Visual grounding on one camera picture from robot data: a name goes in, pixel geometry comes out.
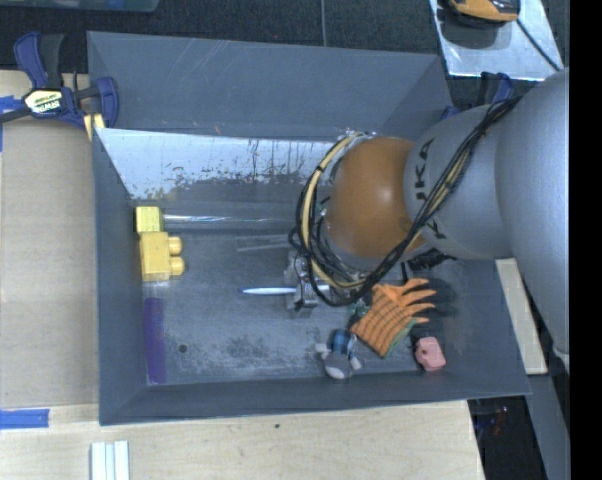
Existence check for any grey and blue toy figure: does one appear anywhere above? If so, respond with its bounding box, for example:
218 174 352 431
314 328 364 381

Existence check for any pink eraser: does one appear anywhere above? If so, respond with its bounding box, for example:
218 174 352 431
413 336 448 373

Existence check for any orange and black work glove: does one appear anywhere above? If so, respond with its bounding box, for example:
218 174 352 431
348 277 458 360

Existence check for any grey metal bin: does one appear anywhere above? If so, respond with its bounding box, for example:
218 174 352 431
85 30 533 427

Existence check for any clear plastic tube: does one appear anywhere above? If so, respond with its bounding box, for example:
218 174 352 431
162 210 298 231

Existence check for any purple comb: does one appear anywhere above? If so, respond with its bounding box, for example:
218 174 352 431
143 296 169 386

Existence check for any yellow toy block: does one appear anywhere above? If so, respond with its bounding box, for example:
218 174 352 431
134 205 187 283

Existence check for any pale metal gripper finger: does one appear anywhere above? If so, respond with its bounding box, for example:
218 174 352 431
239 286 298 298
235 235 293 253

